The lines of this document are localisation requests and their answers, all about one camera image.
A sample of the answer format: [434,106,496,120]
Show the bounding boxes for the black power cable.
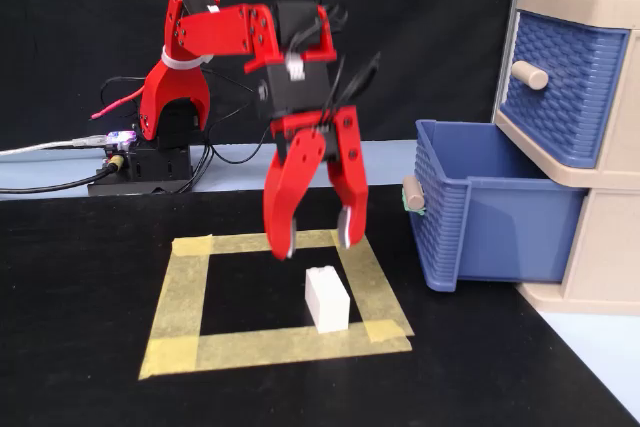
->
[0,154,126,195]

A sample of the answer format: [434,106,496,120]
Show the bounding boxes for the white rectangular cube block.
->
[304,265,351,334]

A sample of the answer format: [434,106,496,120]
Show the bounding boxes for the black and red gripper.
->
[258,59,370,262]

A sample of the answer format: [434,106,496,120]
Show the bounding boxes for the black table mat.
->
[0,184,640,427]

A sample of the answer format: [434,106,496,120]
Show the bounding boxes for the green tape on handle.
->
[401,186,427,217]

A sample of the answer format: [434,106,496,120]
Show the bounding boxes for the black backdrop cloth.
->
[0,0,521,151]

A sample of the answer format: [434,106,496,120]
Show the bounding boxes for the beige plastic drawer cabinet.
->
[492,0,640,317]

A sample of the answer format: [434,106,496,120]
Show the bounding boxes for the white USB cable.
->
[0,134,109,157]

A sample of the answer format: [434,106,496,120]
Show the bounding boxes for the black base cables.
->
[99,75,274,193]

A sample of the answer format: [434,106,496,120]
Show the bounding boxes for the controller board with purple light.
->
[102,129,139,153]

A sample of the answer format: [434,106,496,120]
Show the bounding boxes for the blue drawer with plain handle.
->
[498,10,630,169]

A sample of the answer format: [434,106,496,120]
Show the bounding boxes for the blue drawer with taped handle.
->
[402,119,586,294]

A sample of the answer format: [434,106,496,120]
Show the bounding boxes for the black arm servo cables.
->
[259,0,382,124]

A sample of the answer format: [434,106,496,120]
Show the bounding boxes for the white cable tie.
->
[160,45,211,71]

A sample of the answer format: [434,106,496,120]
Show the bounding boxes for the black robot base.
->
[87,121,194,197]

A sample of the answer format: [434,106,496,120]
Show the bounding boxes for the yellow masking tape strip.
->
[330,228,415,343]
[171,228,369,256]
[138,319,414,381]
[138,236,214,381]

